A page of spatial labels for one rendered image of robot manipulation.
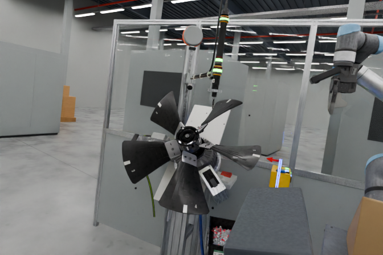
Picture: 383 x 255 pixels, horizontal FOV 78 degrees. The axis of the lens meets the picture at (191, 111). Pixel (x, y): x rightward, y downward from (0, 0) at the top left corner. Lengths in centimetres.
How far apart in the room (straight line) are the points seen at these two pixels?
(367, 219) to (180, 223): 95
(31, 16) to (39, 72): 750
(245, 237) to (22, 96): 632
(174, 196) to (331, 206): 122
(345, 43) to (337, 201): 116
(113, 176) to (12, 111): 433
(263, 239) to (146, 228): 211
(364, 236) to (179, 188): 66
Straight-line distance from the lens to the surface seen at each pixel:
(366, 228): 86
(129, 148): 128
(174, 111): 133
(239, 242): 37
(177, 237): 153
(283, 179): 140
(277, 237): 38
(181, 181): 111
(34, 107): 664
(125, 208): 251
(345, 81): 112
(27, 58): 653
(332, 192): 195
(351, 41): 115
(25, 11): 1386
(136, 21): 238
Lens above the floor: 142
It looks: 4 degrees down
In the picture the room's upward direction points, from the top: 7 degrees clockwise
